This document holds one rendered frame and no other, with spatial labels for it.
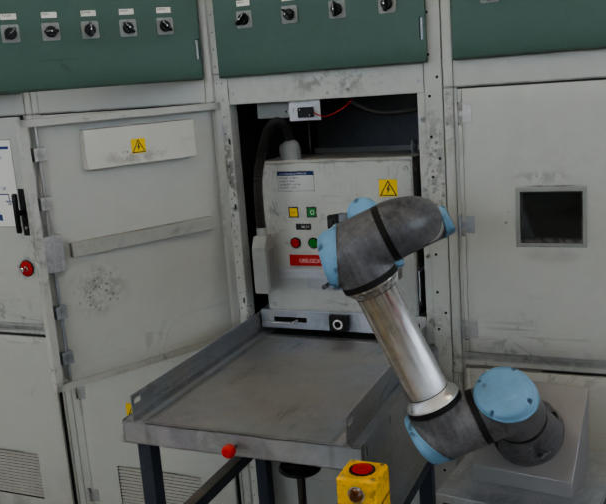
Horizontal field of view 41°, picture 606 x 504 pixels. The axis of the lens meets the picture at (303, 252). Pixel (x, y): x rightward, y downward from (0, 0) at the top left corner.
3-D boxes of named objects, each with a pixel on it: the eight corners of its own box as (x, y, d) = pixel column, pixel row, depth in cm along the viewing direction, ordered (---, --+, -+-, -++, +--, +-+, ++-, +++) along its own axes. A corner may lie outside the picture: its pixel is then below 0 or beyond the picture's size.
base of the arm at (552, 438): (573, 410, 176) (564, 392, 168) (550, 476, 170) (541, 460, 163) (506, 392, 184) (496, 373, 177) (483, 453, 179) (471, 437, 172)
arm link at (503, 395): (557, 429, 165) (543, 402, 155) (495, 454, 167) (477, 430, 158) (533, 379, 173) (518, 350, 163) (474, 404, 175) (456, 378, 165)
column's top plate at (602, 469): (620, 463, 186) (621, 454, 185) (590, 534, 159) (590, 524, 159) (483, 440, 202) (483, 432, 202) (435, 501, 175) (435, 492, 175)
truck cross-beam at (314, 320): (427, 336, 241) (426, 316, 240) (262, 327, 263) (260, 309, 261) (431, 331, 246) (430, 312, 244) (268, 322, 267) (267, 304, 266)
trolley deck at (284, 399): (363, 472, 177) (361, 447, 176) (124, 442, 202) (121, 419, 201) (439, 365, 238) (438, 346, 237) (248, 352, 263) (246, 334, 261)
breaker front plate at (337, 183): (417, 321, 242) (410, 159, 232) (269, 313, 261) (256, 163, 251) (418, 319, 243) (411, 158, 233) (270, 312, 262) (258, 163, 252)
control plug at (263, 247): (269, 294, 248) (264, 237, 244) (254, 294, 249) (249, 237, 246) (280, 287, 255) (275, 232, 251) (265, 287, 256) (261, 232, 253)
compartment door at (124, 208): (48, 387, 230) (9, 120, 214) (233, 331, 268) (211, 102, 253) (58, 393, 224) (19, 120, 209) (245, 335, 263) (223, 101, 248)
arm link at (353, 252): (499, 453, 162) (375, 209, 152) (430, 482, 164) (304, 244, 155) (491, 426, 173) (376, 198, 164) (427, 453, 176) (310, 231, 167)
